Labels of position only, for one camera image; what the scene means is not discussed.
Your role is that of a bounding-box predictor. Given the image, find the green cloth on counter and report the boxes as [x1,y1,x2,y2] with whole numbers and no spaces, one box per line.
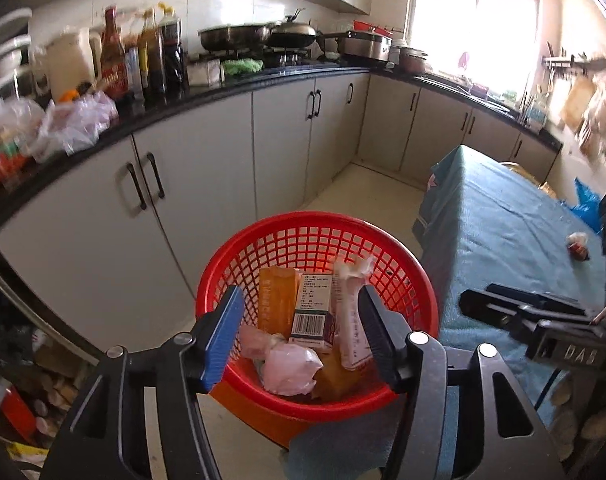
[222,58,264,78]

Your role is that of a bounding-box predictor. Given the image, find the dark soy sauce bottle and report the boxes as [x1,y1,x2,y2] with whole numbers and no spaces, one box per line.
[158,2,186,94]

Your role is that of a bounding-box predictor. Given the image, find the pink plastic bag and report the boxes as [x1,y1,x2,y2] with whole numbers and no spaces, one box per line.
[239,325,324,396]

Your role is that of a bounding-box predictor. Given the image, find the brown sauce bottle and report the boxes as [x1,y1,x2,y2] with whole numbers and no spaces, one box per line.
[101,6,128,102]

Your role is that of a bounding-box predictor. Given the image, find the orange yellow packet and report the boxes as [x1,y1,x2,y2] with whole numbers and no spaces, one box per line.
[257,266,301,338]

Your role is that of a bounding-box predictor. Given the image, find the black wok pan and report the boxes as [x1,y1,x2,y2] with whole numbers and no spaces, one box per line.
[198,24,271,52]

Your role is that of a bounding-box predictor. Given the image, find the dark printed carton box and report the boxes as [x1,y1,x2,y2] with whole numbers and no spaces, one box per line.
[289,273,335,354]

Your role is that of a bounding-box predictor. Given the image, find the small red white wrapper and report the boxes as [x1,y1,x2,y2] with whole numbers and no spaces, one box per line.
[566,232,590,261]

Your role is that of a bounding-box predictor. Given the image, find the steel rice cooker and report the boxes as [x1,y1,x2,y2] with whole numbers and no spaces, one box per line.
[317,30,392,63]

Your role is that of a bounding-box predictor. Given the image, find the white plastic bags on counter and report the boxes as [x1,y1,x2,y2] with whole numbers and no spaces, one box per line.
[23,91,118,164]

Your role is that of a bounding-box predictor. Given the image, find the blue table cloth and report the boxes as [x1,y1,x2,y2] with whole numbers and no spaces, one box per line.
[281,148,606,479]

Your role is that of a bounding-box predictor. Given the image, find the lidded black wok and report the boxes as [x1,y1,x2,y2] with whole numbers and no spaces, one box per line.
[266,8,318,50]

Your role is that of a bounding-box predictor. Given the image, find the red white snack wrapper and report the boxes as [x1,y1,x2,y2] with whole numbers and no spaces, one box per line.
[332,255,375,372]

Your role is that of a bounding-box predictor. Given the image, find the white electric kettle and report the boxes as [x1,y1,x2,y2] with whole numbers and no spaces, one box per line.
[45,27,102,102]

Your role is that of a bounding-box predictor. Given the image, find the blue plastic bag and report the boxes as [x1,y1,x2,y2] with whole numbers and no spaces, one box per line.
[561,178,602,234]

